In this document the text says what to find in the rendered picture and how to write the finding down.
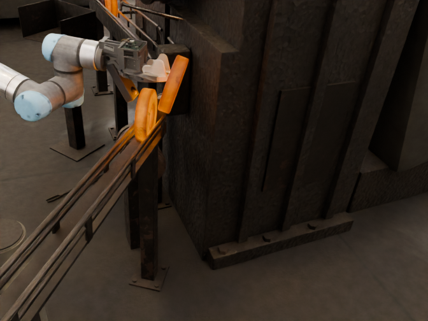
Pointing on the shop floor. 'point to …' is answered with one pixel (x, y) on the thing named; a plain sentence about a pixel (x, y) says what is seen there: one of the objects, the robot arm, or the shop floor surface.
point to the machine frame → (274, 116)
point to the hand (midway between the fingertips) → (173, 78)
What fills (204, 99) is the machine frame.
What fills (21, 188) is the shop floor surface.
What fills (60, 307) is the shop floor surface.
